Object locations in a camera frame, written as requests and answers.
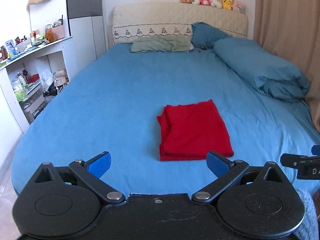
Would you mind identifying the blue bed sheet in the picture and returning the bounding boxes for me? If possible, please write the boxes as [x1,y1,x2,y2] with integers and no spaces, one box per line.
[11,44,319,195]

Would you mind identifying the folded blue duvet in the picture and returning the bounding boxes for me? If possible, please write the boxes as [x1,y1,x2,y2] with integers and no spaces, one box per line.
[214,37,310,101]

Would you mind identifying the green pillow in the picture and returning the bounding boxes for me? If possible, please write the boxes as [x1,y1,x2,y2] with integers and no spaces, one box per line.
[131,36,194,53]

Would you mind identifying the red knitted garment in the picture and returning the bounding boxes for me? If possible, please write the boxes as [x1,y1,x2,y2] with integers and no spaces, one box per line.
[157,100,234,161]

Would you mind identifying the brown teddy on shelf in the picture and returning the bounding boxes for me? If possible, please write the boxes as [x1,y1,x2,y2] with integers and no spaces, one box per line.
[45,29,60,43]

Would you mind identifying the cream quilted headboard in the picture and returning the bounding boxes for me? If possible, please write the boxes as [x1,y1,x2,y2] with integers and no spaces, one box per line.
[112,2,248,44]

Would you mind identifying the yellow plush toy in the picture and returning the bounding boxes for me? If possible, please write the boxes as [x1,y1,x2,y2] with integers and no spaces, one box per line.
[221,0,234,10]

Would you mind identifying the beige curtain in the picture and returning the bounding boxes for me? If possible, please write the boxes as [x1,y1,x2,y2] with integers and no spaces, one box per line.
[253,0,319,129]

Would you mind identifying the dark teal pillow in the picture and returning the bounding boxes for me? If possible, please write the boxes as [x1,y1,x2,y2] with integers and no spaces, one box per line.
[191,22,232,49]

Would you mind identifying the cream plush toy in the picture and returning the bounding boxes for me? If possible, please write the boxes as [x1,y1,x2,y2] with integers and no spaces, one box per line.
[210,0,222,9]

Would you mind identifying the white and grey wardrobe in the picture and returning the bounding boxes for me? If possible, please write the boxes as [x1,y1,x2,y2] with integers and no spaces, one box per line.
[66,0,106,74]

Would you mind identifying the white shelf unit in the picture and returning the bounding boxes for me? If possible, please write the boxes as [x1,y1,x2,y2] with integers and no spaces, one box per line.
[1,36,78,133]

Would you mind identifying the light blue fluffy rug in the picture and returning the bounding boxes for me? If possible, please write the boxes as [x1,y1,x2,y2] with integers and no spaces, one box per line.
[294,189,319,240]

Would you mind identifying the light pink plush toy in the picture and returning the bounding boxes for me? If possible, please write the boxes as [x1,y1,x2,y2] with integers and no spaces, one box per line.
[232,0,246,14]

